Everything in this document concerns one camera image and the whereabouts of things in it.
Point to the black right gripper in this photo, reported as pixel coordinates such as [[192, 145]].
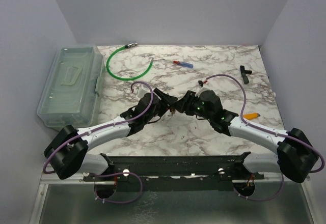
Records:
[[185, 104]]

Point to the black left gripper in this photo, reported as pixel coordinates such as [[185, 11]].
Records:
[[167, 102]]

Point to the green cable lock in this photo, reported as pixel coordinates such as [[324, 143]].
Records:
[[123, 63]]

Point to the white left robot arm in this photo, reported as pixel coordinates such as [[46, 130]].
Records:
[[68, 153]]

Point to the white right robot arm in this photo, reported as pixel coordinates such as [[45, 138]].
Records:
[[291, 153]]

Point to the blue red small screwdriver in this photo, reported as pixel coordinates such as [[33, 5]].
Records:
[[183, 64]]

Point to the black T-shaped tool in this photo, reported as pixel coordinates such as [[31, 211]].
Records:
[[244, 74]]

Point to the yellow utility knife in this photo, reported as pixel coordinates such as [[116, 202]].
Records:
[[251, 116]]

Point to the clear plastic storage box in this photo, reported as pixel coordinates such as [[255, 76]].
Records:
[[72, 94]]

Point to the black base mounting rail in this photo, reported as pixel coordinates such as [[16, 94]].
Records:
[[175, 173]]

